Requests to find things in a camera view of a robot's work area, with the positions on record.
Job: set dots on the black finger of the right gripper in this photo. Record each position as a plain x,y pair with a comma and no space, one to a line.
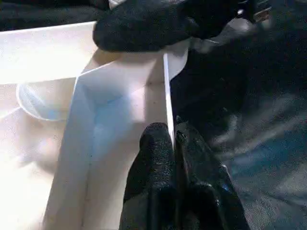
148,28

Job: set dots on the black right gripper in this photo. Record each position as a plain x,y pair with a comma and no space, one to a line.
254,10

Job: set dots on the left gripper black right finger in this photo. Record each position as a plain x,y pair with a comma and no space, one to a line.
204,187

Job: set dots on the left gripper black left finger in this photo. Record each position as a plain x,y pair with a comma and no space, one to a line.
153,179

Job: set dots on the white plastic table top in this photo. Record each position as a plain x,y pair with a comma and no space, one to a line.
108,95

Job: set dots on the black cloth mat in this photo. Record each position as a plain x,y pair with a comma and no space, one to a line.
239,95

